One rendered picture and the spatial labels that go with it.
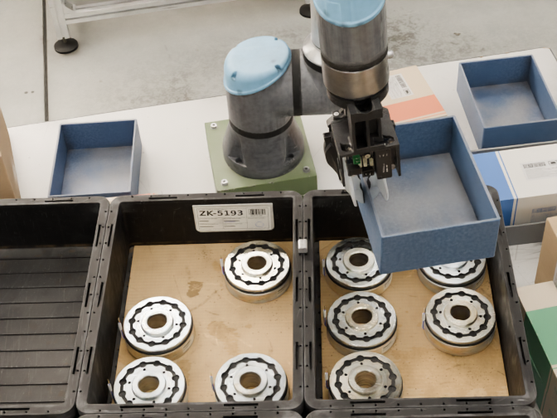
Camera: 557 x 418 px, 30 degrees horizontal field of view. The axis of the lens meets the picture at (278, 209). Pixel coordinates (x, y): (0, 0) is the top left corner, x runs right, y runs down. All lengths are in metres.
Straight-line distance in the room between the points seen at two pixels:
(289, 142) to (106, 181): 0.37
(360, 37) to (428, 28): 2.40
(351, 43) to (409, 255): 0.31
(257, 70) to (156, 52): 1.73
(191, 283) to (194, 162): 0.44
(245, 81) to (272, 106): 0.07
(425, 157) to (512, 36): 2.05
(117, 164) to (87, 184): 0.07
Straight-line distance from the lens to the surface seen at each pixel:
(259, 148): 1.85
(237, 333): 1.56
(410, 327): 1.57
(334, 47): 1.13
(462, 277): 1.60
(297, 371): 1.40
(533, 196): 1.82
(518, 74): 2.17
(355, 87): 1.15
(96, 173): 2.03
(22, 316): 1.66
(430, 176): 1.44
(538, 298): 1.64
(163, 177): 2.00
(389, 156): 1.22
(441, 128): 1.44
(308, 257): 1.52
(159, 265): 1.67
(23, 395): 1.57
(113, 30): 3.60
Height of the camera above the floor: 2.07
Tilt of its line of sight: 46 degrees down
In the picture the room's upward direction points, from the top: 4 degrees counter-clockwise
